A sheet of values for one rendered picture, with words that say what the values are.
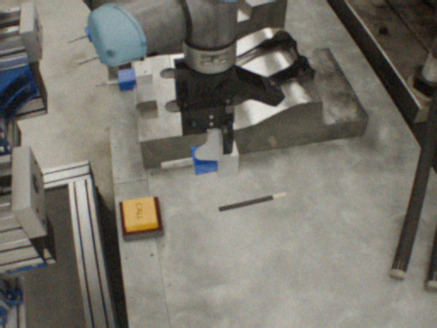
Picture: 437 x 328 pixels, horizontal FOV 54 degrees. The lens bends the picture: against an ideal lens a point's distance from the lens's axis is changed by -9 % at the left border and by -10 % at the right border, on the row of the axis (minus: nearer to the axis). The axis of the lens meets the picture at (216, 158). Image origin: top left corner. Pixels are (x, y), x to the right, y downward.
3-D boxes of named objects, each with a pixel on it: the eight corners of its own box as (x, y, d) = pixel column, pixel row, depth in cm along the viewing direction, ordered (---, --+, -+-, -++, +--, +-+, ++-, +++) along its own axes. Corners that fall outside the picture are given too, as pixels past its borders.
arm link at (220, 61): (230, 18, 64) (244, 51, 59) (230, 43, 68) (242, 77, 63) (178, 24, 63) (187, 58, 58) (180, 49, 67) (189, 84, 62)
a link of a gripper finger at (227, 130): (218, 143, 77) (215, 98, 72) (228, 142, 77) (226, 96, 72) (223, 161, 73) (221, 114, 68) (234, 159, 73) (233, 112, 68)
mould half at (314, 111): (144, 169, 97) (136, 125, 86) (135, 88, 113) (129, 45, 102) (363, 136, 103) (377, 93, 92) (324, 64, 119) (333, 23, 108)
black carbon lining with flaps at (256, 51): (166, 122, 96) (163, 88, 88) (159, 73, 106) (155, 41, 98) (323, 101, 100) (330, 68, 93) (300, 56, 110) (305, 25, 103)
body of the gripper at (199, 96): (176, 106, 76) (171, 49, 66) (227, 99, 77) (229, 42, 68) (183, 140, 71) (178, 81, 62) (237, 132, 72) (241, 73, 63)
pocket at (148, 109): (139, 132, 96) (136, 120, 93) (137, 115, 99) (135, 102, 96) (160, 129, 97) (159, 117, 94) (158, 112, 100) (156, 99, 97)
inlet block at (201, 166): (165, 186, 81) (161, 167, 77) (160, 164, 84) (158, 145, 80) (237, 174, 83) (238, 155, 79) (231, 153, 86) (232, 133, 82)
